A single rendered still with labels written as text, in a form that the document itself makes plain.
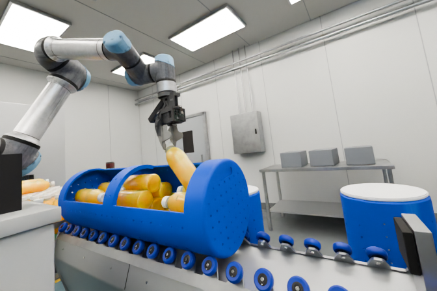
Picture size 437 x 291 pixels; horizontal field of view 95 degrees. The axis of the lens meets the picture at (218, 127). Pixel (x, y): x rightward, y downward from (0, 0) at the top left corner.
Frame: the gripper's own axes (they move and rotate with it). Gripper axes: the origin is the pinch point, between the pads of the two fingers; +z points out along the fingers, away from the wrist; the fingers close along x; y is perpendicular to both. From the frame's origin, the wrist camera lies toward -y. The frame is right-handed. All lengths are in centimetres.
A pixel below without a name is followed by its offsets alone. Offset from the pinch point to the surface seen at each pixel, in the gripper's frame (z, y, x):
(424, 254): 26, 66, -4
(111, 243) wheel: 33.5, -22.5, -10.9
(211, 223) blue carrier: 22.3, 24.5, -10.6
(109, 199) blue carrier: 16.9, -18.2, -13.2
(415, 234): 23, 65, -4
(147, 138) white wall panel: -58, -443, 344
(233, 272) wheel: 33.2, 29.6, -10.5
